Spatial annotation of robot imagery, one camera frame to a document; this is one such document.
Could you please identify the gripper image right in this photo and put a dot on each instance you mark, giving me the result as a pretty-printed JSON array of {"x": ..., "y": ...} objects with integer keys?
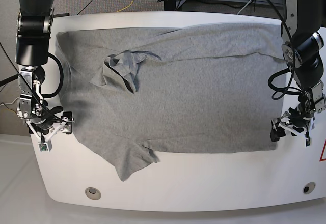
[{"x": 298, "y": 119}]

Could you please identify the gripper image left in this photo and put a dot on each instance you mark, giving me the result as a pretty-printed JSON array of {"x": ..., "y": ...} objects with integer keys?
[{"x": 47, "y": 125}]

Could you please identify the grey T-shirt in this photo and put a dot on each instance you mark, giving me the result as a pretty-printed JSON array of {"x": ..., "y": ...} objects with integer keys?
[{"x": 201, "y": 89}]

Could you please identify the black robot arm image left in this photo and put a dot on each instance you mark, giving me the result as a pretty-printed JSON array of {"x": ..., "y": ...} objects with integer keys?
[{"x": 34, "y": 23}]

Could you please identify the red warning triangle sticker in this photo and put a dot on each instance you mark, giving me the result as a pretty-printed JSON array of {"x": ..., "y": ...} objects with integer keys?
[{"x": 323, "y": 156}]

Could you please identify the black rod at left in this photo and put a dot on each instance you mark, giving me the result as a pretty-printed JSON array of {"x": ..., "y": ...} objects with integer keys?
[{"x": 8, "y": 80}]

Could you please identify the black bar behind table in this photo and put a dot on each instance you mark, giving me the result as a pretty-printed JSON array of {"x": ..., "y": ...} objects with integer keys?
[{"x": 61, "y": 15}]

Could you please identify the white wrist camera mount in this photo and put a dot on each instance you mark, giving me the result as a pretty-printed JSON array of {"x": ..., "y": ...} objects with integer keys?
[
  {"x": 283, "y": 122},
  {"x": 48, "y": 137}
]

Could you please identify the right table cable grommet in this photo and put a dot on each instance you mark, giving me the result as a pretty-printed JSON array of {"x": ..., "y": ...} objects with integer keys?
[{"x": 309, "y": 187}]

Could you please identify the table cable grommet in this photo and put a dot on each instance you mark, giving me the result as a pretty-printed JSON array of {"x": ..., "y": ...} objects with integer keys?
[
  {"x": 309, "y": 187},
  {"x": 92, "y": 193}
]

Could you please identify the left table cable grommet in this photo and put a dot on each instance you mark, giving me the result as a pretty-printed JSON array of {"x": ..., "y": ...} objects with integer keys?
[{"x": 92, "y": 193}]

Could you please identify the black table leg post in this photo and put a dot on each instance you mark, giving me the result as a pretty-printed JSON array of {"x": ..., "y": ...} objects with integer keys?
[{"x": 172, "y": 5}]

